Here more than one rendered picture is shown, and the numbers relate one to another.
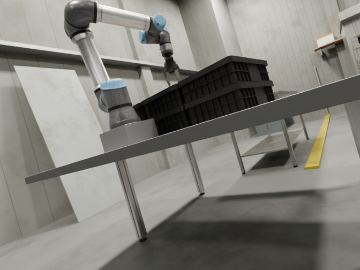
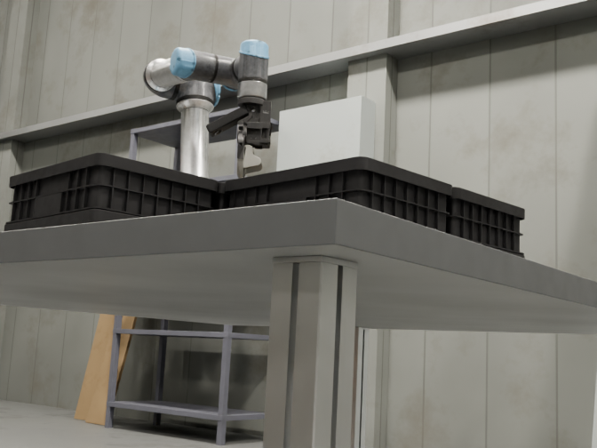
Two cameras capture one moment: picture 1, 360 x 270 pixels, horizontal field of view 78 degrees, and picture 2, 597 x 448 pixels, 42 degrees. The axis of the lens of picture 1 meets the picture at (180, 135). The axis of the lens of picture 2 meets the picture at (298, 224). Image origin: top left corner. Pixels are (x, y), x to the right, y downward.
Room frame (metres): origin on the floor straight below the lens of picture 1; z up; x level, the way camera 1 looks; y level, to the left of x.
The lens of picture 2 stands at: (1.59, -1.96, 0.57)
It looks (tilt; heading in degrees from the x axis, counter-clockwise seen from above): 9 degrees up; 92
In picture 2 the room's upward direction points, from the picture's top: 3 degrees clockwise
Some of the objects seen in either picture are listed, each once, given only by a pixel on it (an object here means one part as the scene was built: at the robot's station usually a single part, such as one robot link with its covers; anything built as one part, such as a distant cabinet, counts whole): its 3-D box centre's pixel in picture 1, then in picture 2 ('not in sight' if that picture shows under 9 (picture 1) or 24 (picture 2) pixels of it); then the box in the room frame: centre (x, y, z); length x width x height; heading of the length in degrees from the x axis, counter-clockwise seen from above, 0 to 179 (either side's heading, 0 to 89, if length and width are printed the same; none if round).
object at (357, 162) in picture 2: not in sight; (336, 188); (1.60, -0.35, 0.92); 0.40 x 0.30 x 0.02; 137
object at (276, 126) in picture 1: (271, 117); not in sight; (7.05, -2.98, 0.43); 1.53 x 0.79 x 0.85; 144
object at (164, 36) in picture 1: (163, 37); (253, 64); (1.37, -0.07, 1.30); 0.09 x 0.08 x 0.11; 119
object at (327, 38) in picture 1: (325, 40); not in sight; (6.43, -4.82, 2.15); 0.43 x 0.36 x 0.24; 54
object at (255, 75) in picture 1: (227, 83); (109, 207); (1.10, -0.30, 0.87); 0.40 x 0.30 x 0.11; 137
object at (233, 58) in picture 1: (224, 73); (111, 184); (1.10, -0.30, 0.92); 0.40 x 0.30 x 0.02; 137
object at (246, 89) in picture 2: (166, 49); (252, 93); (1.37, -0.06, 1.22); 0.08 x 0.08 x 0.05
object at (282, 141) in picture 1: (272, 123); not in sight; (3.32, -1.38, 0.48); 1.83 x 0.69 x 0.95; 145
